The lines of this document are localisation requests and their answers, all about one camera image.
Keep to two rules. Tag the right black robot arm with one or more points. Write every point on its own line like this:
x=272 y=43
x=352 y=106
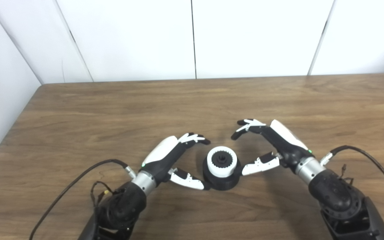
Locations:
x=335 y=196

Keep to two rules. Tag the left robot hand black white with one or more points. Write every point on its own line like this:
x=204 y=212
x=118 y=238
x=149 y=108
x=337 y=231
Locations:
x=162 y=155

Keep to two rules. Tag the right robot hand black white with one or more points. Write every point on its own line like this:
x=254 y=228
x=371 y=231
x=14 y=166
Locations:
x=287 y=143

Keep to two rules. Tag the round black part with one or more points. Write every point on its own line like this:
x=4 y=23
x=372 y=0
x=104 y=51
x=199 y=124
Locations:
x=222 y=183

